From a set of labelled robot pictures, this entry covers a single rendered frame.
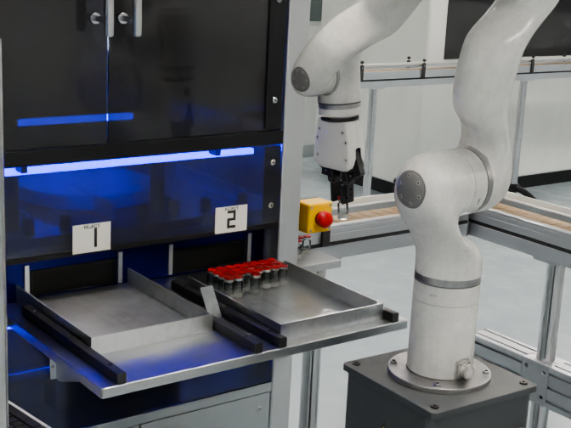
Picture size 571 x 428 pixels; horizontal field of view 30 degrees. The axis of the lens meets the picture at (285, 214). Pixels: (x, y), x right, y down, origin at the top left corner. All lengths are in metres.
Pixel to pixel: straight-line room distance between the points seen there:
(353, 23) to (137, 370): 0.73
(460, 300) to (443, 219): 0.17
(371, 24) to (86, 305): 0.81
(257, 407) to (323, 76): 0.93
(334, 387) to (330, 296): 1.79
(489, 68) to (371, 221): 1.06
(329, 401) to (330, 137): 2.01
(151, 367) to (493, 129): 0.73
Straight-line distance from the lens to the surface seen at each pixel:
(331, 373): 4.22
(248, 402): 2.56
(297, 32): 2.39
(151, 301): 2.24
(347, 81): 2.05
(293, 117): 2.42
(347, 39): 1.96
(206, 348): 2.01
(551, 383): 2.99
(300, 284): 2.39
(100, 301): 2.24
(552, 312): 2.96
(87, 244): 2.20
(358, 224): 2.76
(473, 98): 1.81
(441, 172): 1.81
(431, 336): 1.93
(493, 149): 1.89
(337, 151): 2.09
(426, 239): 1.87
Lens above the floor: 1.62
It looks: 14 degrees down
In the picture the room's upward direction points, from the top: 3 degrees clockwise
